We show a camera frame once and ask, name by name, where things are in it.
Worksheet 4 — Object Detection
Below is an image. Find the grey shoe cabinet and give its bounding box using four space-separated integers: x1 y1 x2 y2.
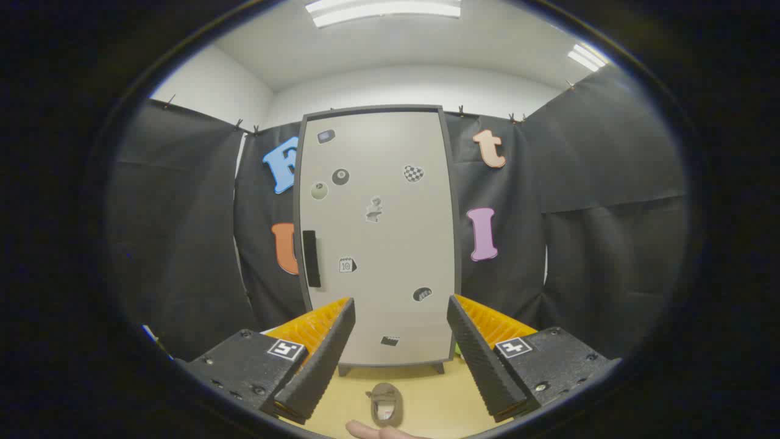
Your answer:
292 105 462 376

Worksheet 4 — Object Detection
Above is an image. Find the brown fuzzy shoe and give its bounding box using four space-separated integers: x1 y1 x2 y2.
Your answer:
366 382 404 427

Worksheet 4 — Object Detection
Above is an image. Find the small ceiling light panel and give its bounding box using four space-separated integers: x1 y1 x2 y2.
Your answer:
568 43 608 73

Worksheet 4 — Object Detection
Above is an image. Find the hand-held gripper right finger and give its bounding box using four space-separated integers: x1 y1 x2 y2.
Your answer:
447 294 622 423

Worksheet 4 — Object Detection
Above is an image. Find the light grey shoe cabinet door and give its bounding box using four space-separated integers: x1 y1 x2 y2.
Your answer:
299 110 456 366

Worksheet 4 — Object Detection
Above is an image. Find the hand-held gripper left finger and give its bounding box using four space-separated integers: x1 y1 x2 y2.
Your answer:
174 297 356 426

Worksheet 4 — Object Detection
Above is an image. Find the white printed packet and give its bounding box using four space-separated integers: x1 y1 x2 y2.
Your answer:
143 325 168 357

